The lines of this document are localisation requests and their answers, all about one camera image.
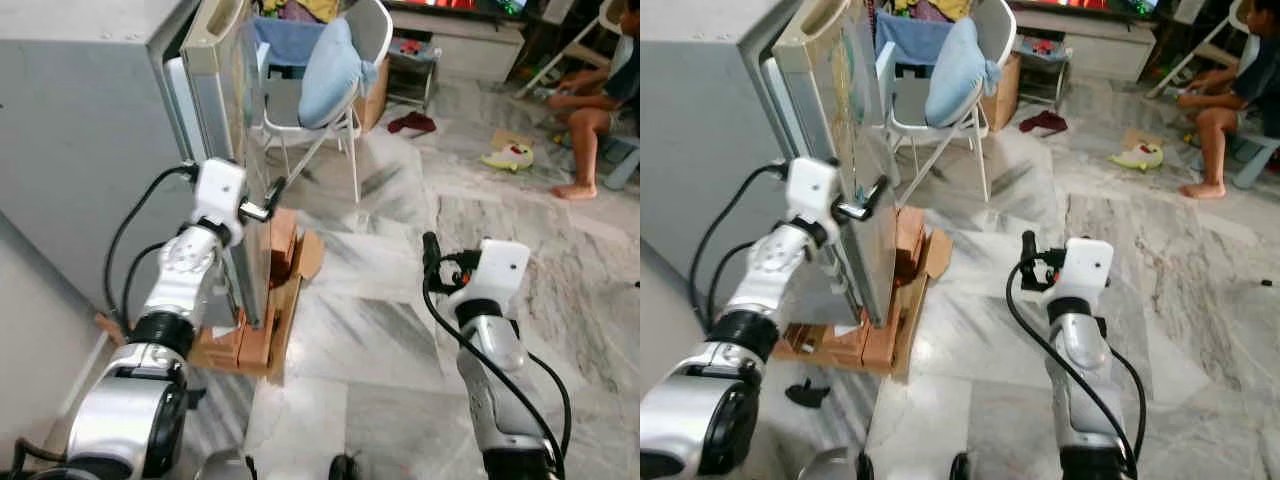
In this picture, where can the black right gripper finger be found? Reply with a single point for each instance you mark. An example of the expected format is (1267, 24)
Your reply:
(431, 255)
(1029, 255)

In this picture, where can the fridge door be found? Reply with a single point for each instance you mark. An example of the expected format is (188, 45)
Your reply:
(235, 120)
(850, 120)

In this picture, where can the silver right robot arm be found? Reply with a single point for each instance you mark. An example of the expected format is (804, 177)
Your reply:
(1085, 345)
(490, 345)

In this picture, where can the grey fridge cabinet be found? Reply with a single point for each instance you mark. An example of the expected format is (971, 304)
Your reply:
(80, 150)
(700, 150)

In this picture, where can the yellow green white toy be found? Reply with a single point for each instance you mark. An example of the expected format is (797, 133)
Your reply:
(510, 157)
(1140, 157)

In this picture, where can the light blue pillow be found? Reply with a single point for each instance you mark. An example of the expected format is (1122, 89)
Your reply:
(958, 75)
(330, 75)

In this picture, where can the dark red cloth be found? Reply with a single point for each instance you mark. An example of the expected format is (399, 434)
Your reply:
(412, 123)
(1043, 123)

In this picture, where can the small cardboard piece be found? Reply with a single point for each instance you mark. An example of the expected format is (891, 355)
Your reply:
(1140, 137)
(510, 137)

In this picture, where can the blue cloth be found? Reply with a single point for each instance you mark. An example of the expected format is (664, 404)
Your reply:
(290, 42)
(910, 42)

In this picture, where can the small black object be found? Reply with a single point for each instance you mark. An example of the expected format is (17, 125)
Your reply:
(805, 393)

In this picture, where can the white plastic chair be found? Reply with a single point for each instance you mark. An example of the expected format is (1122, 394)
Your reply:
(1000, 30)
(375, 35)

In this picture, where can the metal shelf rack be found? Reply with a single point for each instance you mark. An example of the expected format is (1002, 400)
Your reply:
(1043, 60)
(410, 60)

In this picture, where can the blue plastic stool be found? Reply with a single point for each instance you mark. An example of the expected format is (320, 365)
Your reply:
(1255, 160)
(622, 160)

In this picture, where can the seated person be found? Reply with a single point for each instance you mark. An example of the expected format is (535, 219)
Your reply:
(590, 120)
(1215, 125)

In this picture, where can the grey TV cabinet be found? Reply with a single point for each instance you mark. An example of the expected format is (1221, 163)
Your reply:
(1100, 50)
(470, 50)

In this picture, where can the grey robot right leg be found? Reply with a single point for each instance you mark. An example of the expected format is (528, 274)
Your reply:
(343, 468)
(962, 468)

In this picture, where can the grey robot leg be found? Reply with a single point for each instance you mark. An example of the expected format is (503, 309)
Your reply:
(343, 468)
(835, 468)
(962, 468)
(225, 468)

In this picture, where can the grey robot left leg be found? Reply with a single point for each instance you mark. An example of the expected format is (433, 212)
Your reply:
(835, 468)
(225, 468)

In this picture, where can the white folding chair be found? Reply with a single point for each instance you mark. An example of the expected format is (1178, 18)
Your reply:
(1240, 15)
(610, 15)

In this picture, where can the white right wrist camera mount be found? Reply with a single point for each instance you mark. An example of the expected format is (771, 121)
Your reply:
(1088, 265)
(500, 265)

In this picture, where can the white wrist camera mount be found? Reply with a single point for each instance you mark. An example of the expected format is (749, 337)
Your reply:
(1088, 265)
(500, 265)
(218, 190)
(812, 190)

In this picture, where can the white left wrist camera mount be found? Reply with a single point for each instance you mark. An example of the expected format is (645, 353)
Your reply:
(812, 190)
(218, 190)

